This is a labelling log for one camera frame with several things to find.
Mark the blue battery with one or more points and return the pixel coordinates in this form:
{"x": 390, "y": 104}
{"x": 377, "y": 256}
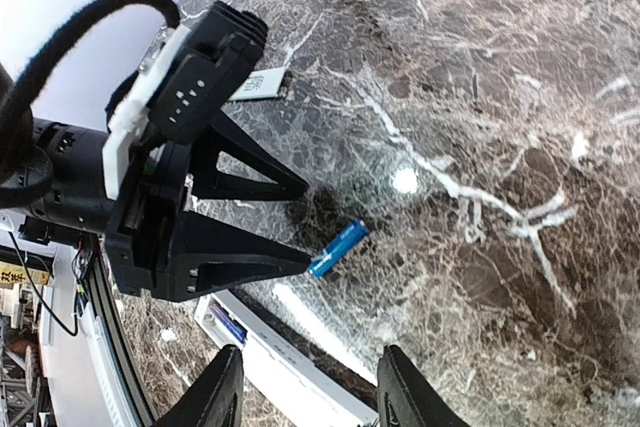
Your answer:
{"x": 355, "y": 232}
{"x": 230, "y": 324}

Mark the white battery cover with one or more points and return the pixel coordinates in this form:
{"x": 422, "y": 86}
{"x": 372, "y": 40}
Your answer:
{"x": 265, "y": 84}

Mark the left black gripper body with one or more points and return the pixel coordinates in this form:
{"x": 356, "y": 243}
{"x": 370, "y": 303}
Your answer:
{"x": 139, "y": 232}

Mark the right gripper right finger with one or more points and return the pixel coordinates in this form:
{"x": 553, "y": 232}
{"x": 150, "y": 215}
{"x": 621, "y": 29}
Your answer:
{"x": 404, "y": 396}

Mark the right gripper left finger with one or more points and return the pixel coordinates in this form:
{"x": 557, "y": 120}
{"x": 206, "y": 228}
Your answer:
{"x": 215, "y": 398}

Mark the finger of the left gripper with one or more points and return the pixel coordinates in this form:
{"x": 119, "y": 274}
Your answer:
{"x": 207, "y": 256}
{"x": 227, "y": 164}

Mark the black front rail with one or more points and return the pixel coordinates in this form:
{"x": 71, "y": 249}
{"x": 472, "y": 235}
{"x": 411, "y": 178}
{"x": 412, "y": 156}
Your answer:
{"x": 100, "y": 293}

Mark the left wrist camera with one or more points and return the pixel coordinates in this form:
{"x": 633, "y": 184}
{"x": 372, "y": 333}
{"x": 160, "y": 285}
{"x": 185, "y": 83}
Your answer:
{"x": 193, "y": 74}

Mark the white remote control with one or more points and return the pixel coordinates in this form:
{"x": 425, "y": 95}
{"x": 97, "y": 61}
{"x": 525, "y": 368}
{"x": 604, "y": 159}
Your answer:
{"x": 288, "y": 379}

